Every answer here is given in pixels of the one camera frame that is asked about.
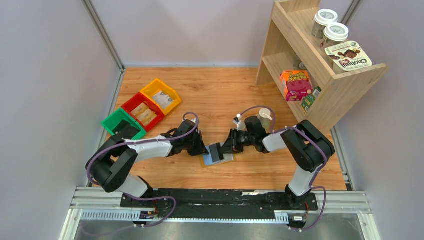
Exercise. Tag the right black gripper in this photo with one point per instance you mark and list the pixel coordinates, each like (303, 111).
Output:
(233, 141)

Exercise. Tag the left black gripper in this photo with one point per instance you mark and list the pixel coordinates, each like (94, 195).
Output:
(198, 144)

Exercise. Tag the black VIP card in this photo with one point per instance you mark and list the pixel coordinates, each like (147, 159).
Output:
(216, 156)

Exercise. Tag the yellow leather card holder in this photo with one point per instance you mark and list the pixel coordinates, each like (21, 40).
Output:
(206, 161)

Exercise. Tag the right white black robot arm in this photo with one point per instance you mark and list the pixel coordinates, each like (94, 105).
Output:
(310, 149)

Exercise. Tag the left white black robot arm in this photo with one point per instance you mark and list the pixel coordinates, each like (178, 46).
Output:
(111, 165)

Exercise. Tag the clear bottle white cap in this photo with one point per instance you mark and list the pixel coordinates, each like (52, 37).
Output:
(265, 117)

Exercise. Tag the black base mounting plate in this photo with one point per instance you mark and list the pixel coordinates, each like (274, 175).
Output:
(222, 204)

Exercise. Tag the packet in yellow bin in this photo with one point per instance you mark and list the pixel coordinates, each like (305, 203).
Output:
(162, 99)

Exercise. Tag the packet in red bin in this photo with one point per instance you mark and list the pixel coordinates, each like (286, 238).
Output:
(144, 114)

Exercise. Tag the black item in green bin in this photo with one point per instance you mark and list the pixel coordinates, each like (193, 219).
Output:
(125, 130)

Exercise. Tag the red plastic bin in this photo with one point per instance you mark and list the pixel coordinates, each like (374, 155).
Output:
(136, 100)

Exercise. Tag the small green box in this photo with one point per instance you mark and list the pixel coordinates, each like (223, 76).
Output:
(309, 100)

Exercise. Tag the Scrub Mommy sponge box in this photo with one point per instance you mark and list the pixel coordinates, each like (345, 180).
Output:
(296, 84)

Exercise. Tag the green plastic bin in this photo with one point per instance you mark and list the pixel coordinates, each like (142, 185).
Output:
(116, 117)

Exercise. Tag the wooden shelf unit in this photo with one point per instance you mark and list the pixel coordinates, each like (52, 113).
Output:
(289, 35)

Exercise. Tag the jar on lower shelf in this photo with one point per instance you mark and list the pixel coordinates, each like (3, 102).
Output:
(298, 64)

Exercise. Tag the Chobani yogurt cup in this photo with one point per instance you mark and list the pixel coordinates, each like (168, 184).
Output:
(348, 56)

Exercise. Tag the front white lidded cup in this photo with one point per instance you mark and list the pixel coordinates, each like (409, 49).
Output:
(334, 34)

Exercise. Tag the white lidded cup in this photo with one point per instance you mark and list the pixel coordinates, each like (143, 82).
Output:
(334, 34)
(322, 19)

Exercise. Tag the rear white lidded cup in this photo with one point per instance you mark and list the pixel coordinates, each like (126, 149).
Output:
(322, 19)

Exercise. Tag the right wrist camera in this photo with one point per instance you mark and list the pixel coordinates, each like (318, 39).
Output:
(240, 124)

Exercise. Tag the aluminium frame rail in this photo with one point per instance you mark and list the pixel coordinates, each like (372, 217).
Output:
(333, 208)

